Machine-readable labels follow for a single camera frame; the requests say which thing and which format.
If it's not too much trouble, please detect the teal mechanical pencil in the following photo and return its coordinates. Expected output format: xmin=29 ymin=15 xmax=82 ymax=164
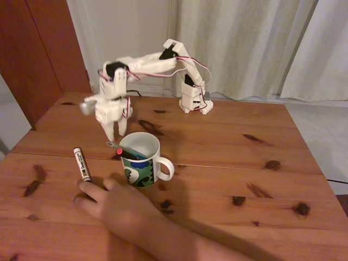
xmin=105 ymin=140 xmax=149 ymax=161

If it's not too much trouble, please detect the black pen with red ends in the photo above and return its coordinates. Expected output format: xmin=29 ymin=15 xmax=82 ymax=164
xmin=115 ymin=148 xmax=139 ymax=161

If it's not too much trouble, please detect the white marker with black cap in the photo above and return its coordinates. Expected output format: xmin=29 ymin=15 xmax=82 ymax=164
xmin=73 ymin=147 xmax=93 ymax=183

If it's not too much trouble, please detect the person's hand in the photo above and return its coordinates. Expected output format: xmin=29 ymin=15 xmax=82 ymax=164
xmin=72 ymin=177 xmax=176 ymax=247

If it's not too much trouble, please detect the white mug, green blue pattern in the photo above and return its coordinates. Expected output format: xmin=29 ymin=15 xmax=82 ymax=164
xmin=119 ymin=132 xmax=175 ymax=188

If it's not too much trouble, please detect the brown wooden cabinet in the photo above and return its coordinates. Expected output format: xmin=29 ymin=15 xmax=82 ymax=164
xmin=0 ymin=0 xmax=92 ymax=131

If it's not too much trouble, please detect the wide white curtain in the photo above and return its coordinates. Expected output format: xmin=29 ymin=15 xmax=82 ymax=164
xmin=163 ymin=0 xmax=320 ymax=102

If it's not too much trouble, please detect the narrow white curtain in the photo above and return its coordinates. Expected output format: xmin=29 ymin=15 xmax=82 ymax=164
xmin=279 ymin=0 xmax=348 ymax=103

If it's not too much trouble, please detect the silver camera box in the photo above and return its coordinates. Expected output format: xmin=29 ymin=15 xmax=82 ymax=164
xmin=79 ymin=98 xmax=97 ymax=116

